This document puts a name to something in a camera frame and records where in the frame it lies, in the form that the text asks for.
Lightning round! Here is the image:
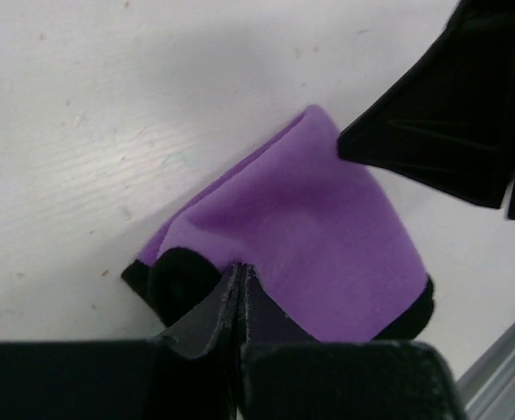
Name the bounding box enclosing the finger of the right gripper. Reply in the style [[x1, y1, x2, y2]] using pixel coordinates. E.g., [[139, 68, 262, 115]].
[[338, 1, 515, 208]]

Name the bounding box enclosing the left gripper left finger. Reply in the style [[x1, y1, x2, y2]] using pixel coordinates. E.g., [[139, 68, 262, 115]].
[[0, 266, 240, 419]]

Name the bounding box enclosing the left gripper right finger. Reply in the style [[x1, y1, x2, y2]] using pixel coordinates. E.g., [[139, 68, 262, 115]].
[[240, 265, 465, 419]]

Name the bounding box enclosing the purple grey microfiber towel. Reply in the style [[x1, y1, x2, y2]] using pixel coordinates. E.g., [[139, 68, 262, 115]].
[[122, 105, 435, 342]]

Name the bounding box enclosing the aluminium mounting rail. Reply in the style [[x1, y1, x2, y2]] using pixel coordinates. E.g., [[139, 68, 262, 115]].
[[457, 322, 515, 420]]

